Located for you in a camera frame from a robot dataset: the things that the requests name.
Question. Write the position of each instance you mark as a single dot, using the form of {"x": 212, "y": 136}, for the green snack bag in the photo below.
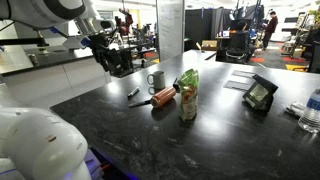
{"x": 189, "y": 96}

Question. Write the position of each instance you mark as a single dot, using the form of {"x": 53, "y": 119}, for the black horizontal rod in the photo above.
{"x": 23, "y": 41}

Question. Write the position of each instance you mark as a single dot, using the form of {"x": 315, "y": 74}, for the clear plastic water bottle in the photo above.
{"x": 310, "y": 113}

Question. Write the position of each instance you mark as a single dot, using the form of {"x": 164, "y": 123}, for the black angled display stand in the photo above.
{"x": 260, "y": 93}

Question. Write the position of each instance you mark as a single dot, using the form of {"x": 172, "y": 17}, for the cluttered storage shelf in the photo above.
{"x": 300, "y": 33}

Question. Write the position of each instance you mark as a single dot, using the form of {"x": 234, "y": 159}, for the cardboard box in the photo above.
{"x": 209, "y": 45}

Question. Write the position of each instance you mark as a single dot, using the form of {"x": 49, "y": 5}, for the small can on counter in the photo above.
{"x": 33, "y": 59}

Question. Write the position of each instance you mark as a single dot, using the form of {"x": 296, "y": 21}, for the crumpled clear plastic wrapper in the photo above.
{"x": 295, "y": 108}

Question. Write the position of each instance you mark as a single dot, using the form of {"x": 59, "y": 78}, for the orange drink can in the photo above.
{"x": 164, "y": 96}

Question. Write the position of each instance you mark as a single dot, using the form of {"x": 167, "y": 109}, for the thin black pen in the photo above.
{"x": 140, "y": 103}

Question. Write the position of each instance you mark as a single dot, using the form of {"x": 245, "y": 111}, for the white cabinet black countertop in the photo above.
{"x": 50, "y": 80}

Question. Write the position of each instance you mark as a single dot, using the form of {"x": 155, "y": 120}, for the grey ceramic mug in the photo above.
{"x": 159, "y": 80}

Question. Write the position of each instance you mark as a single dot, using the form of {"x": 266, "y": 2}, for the black equipment under counter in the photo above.
{"x": 123, "y": 63}

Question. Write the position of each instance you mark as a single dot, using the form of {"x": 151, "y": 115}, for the black marker pen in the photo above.
{"x": 133, "y": 92}

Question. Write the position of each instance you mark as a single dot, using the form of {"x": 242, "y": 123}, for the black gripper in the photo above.
{"x": 101, "y": 45}

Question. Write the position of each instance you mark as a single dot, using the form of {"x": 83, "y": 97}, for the tall whiteboard panel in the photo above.
{"x": 170, "y": 30}

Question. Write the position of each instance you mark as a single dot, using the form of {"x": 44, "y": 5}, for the standing person maroon top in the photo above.
{"x": 271, "y": 28}

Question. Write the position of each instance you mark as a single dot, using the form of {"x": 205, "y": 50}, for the black partition curtain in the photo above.
{"x": 203, "y": 26}

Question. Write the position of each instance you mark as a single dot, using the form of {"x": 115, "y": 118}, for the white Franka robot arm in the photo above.
{"x": 36, "y": 146}

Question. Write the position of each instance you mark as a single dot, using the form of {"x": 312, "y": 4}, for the seated person dark clothes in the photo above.
{"x": 242, "y": 28}

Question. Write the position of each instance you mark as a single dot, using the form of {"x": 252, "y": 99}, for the black office chair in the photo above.
{"x": 237, "y": 46}

